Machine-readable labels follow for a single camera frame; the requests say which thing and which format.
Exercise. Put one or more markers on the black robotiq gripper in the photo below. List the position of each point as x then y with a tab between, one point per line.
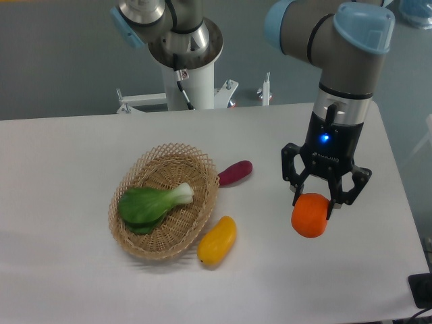
327	151

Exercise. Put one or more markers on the orange fruit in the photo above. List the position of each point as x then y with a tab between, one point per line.
309	216

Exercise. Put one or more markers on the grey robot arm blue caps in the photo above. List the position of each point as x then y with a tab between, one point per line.
346	40

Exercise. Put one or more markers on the woven wicker basket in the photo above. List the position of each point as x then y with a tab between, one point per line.
165	167

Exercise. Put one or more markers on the purple sweet potato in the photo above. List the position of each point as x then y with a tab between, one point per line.
236	172

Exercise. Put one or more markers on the yellow mango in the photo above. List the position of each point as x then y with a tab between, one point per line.
216	243

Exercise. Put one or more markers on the black device at table edge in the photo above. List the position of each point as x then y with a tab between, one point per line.
420	287

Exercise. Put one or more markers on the blue object top right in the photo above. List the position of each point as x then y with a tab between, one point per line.
416	12

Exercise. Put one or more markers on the green bok choy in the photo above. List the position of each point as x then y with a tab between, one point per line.
143	209

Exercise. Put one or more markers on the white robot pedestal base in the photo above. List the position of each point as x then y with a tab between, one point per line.
187	63

